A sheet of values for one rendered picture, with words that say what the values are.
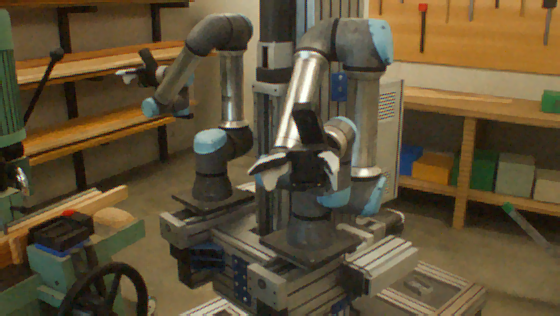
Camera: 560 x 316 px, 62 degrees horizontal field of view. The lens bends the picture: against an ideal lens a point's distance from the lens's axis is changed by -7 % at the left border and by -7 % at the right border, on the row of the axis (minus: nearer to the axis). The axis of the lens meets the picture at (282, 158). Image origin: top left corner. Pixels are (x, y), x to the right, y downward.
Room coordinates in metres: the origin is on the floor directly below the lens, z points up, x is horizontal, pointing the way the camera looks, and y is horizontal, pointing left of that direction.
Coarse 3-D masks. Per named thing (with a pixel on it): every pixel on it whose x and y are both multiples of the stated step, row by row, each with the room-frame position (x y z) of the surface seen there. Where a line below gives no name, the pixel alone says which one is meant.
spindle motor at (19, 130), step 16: (0, 16) 1.08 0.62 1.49; (0, 32) 1.07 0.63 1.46; (0, 48) 1.07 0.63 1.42; (0, 64) 1.06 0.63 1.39; (0, 80) 1.06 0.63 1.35; (16, 80) 1.12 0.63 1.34; (0, 96) 1.05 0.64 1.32; (16, 96) 1.10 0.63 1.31; (0, 112) 1.04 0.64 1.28; (16, 112) 1.09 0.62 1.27; (0, 128) 1.04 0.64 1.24; (16, 128) 1.08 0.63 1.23; (0, 144) 1.03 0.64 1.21
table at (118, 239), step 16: (96, 224) 1.26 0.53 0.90; (128, 224) 1.27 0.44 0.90; (112, 240) 1.20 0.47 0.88; (128, 240) 1.25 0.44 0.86; (0, 272) 0.99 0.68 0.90; (16, 272) 0.99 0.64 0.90; (32, 272) 0.99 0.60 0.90; (0, 288) 0.92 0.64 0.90; (16, 288) 0.93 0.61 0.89; (32, 288) 0.97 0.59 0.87; (48, 288) 0.97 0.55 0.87; (0, 304) 0.89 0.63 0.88; (16, 304) 0.92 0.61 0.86
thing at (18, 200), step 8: (0, 192) 1.08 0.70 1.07; (8, 192) 1.08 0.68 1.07; (16, 192) 1.09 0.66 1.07; (0, 200) 1.05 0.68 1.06; (8, 200) 1.06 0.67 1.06; (16, 200) 1.08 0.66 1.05; (0, 208) 1.04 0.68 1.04; (8, 208) 1.06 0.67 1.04; (0, 216) 1.04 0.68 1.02; (8, 216) 1.06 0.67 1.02; (16, 216) 1.08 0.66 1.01; (0, 224) 1.04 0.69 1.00
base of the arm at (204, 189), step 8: (200, 176) 1.66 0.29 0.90; (208, 176) 1.65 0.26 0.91; (216, 176) 1.66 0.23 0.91; (224, 176) 1.68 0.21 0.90; (200, 184) 1.65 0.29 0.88; (208, 184) 1.65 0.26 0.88; (216, 184) 1.65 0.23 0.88; (224, 184) 1.67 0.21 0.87; (192, 192) 1.68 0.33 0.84; (200, 192) 1.64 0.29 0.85; (208, 192) 1.65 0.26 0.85; (216, 192) 1.64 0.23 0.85; (224, 192) 1.66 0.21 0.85; (232, 192) 1.69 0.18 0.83; (200, 200) 1.64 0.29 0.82; (208, 200) 1.63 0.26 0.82; (216, 200) 1.64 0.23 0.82
